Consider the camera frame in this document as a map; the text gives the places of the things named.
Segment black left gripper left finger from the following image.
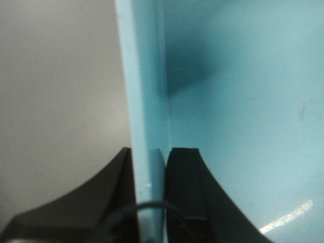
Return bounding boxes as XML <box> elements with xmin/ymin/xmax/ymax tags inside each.
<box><xmin>1</xmin><ymin>147</ymin><xmax>136</xmax><ymax>242</ymax></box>

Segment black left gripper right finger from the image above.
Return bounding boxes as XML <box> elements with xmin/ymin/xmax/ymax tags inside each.
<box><xmin>166</xmin><ymin>148</ymin><xmax>270</xmax><ymax>242</ymax></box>

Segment light blue plastic box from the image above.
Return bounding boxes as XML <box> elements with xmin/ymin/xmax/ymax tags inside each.
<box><xmin>115</xmin><ymin>1</ymin><xmax>323</xmax><ymax>242</ymax></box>

